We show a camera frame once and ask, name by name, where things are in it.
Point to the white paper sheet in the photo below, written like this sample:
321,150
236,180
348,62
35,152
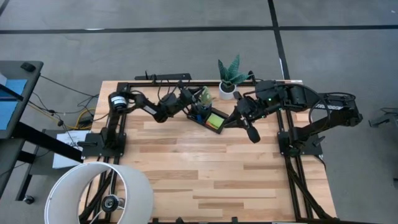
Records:
65,155

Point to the white lamp shade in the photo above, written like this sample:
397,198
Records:
140,193

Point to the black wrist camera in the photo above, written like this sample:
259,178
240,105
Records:
244,100
169,100

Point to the black aluminium table frame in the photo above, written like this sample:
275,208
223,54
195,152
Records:
93,151

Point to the black bracket bar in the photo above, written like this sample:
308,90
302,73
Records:
168,76

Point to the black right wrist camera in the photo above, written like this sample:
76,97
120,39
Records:
244,100

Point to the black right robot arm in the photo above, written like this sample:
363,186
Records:
335,107

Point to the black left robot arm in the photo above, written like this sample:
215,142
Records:
136,101

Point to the black computer mouse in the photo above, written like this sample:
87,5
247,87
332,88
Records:
28,67

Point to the blue eraser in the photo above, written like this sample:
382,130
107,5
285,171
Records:
199,118

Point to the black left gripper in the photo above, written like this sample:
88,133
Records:
186,98

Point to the grey side desk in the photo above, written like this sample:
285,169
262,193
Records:
32,90

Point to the green snake plant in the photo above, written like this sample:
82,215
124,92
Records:
231,73

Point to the neon sticky notes pad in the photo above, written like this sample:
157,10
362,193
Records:
215,121

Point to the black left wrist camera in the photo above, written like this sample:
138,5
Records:
169,100

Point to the white plant pot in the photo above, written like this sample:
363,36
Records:
224,94

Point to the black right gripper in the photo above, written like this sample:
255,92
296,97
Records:
253,135

